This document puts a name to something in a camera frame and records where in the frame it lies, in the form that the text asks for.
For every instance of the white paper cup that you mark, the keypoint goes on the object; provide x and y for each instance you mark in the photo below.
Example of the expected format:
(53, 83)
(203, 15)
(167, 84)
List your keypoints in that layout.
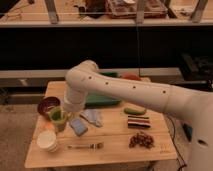
(47, 140)

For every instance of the blue sponge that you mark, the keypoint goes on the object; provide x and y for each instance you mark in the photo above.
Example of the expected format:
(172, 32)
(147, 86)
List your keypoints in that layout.
(78, 126)

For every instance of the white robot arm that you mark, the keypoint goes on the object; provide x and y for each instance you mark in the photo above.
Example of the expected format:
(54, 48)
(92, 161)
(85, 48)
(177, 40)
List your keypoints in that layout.
(190, 106)

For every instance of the wooden table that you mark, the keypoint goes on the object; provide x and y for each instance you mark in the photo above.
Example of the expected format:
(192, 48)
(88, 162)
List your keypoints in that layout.
(115, 135)

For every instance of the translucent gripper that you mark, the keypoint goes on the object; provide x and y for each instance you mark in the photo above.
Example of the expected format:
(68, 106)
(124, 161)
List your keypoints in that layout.
(69, 115)

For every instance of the dark red bowl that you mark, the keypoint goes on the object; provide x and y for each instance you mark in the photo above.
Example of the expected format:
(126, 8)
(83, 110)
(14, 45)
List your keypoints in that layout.
(46, 105)

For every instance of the striped red black block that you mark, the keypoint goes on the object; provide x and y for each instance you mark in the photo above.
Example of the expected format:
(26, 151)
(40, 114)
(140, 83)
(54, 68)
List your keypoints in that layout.
(138, 122)

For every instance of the green plastic cup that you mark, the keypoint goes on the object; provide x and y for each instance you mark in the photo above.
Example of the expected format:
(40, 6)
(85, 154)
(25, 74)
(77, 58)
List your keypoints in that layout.
(59, 118)

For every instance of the green cucumber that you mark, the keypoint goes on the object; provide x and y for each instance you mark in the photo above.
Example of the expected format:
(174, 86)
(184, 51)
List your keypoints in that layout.
(131, 111)

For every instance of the green plastic tray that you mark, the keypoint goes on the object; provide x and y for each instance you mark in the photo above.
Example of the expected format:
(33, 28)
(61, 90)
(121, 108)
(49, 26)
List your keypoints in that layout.
(98, 100)

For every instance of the grey folded cloth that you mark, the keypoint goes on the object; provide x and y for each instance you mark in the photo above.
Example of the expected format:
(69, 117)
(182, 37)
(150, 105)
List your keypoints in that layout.
(93, 116)

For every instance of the orange bowl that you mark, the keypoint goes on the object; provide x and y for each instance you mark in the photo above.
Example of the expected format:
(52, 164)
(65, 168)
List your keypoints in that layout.
(131, 77)

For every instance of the silver fork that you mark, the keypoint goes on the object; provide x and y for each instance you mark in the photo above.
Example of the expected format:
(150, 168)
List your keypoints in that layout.
(90, 146)

